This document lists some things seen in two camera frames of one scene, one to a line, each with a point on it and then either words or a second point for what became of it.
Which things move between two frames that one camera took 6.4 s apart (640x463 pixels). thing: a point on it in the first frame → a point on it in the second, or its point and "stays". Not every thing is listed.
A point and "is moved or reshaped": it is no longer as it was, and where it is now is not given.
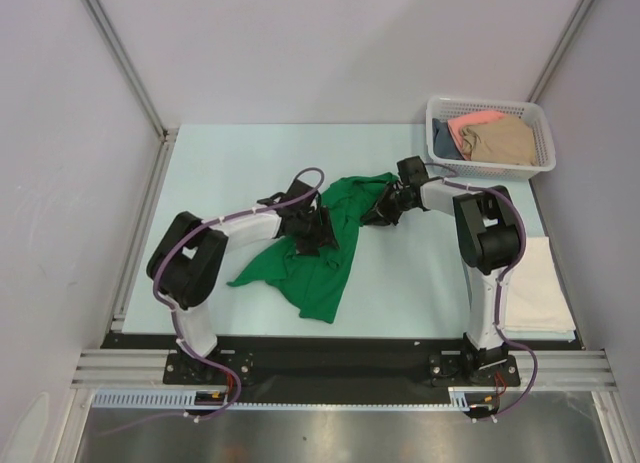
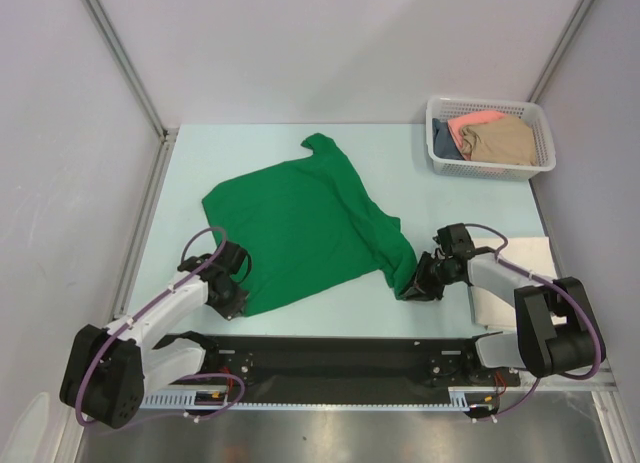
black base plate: (341, 369) stays
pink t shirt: (458, 122) stays
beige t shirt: (506, 139) stays
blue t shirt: (444, 145) stays
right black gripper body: (385, 206) → (423, 279)
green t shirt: (314, 283) is moved or reshaped
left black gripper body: (310, 233) → (231, 302)
